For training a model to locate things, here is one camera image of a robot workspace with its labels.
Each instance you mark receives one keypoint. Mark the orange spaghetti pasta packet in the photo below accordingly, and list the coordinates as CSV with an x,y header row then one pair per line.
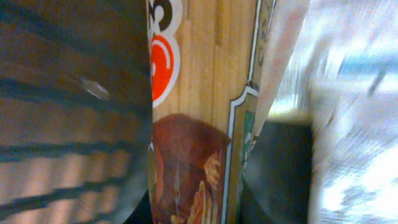
x,y
215,68

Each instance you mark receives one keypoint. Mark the grey plastic mesh basket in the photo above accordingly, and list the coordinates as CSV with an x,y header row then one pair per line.
x,y
75,110

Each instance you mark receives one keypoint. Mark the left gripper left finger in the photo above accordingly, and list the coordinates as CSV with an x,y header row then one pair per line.
x,y
142,213

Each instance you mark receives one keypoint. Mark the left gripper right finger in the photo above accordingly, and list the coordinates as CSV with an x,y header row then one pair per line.
x,y
276,181

